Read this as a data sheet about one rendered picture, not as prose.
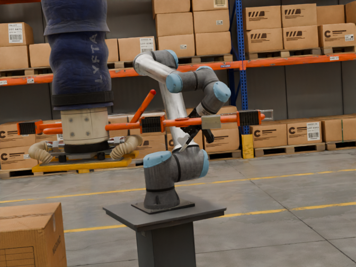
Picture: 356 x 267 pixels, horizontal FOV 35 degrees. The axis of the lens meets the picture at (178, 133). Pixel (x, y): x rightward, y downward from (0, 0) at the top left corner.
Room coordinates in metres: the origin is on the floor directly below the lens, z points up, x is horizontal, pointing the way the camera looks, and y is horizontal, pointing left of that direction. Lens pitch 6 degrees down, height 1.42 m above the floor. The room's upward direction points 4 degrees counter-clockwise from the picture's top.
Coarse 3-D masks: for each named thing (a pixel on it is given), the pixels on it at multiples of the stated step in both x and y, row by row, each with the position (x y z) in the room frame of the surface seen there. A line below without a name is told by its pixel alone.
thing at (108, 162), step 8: (64, 160) 1.99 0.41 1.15; (72, 160) 2.03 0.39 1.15; (80, 160) 2.01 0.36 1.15; (88, 160) 1.99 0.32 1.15; (96, 160) 1.98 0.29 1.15; (104, 160) 1.96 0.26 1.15; (112, 160) 1.95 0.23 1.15; (120, 160) 1.95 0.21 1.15; (128, 160) 1.97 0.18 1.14; (32, 168) 1.96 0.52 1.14; (40, 168) 1.95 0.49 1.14; (48, 168) 1.95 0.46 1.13; (56, 168) 1.95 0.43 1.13; (64, 168) 1.95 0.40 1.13; (72, 168) 1.94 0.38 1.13; (80, 168) 1.94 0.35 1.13; (88, 168) 1.94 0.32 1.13; (96, 168) 1.94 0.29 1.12
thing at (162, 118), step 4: (156, 116) 2.11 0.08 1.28; (160, 116) 2.11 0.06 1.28; (164, 116) 2.10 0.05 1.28; (140, 120) 2.03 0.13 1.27; (144, 120) 2.02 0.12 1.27; (148, 120) 2.02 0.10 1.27; (152, 120) 2.02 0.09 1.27; (156, 120) 2.02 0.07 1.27; (160, 120) 2.02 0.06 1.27; (140, 124) 2.03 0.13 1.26; (144, 124) 2.03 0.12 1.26; (148, 124) 2.03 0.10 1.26; (152, 124) 2.03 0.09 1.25; (156, 124) 2.02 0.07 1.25; (160, 124) 2.02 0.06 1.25; (140, 128) 2.03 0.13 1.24; (144, 128) 2.02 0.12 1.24; (148, 128) 2.02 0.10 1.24; (152, 128) 2.02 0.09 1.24; (156, 128) 2.02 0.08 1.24; (160, 128) 2.02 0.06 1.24; (164, 128) 2.07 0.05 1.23; (140, 132) 2.03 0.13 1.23; (144, 132) 2.02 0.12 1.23; (148, 132) 2.02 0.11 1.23
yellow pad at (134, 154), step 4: (112, 148) 2.16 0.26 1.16; (132, 152) 2.16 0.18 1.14; (136, 152) 2.16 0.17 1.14; (56, 156) 2.17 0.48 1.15; (96, 156) 2.13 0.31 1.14; (108, 156) 2.13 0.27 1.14; (124, 156) 2.12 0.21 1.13; (128, 156) 2.12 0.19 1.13; (132, 156) 2.12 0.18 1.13; (136, 156) 2.14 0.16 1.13; (52, 160) 2.14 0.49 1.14; (56, 160) 2.14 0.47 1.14; (68, 160) 2.14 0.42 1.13
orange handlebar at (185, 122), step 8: (168, 120) 2.08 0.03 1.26; (176, 120) 2.03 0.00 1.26; (184, 120) 2.03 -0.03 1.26; (192, 120) 2.03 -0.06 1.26; (200, 120) 2.02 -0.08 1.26; (224, 120) 2.01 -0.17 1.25; (232, 120) 2.01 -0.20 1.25; (40, 128) 2.36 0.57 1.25; (48, 128) 2.11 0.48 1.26; (56, 128) 2.07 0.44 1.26; (112, 128) 2.05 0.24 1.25; (120, 128) 2.05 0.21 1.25; (128, 128) 2.05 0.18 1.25; (136, 128) 2.05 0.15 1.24
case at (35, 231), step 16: (0, 208) 2.22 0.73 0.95; (16, 208) 2.20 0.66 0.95; (32, 208) 2.18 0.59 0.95; (48, 208) 2.16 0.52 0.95; (0, 224) 1.95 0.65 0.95; (16, 224) 1.94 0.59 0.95; (32, 224) 1.92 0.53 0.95; (48, 224) 1.94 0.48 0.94; (0, 240) 1.86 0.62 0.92; (16, 240) 1.86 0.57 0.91; (32, 240) 1.86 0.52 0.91; (48, 240) 1.92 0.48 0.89; (64, 240) 2.25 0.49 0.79; (0, 256) 1.86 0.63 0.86; (16, 256) 1.86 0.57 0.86; (32, 256) 1.86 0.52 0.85; (48, 256) 1.89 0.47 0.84; (64, 256) 2.21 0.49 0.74
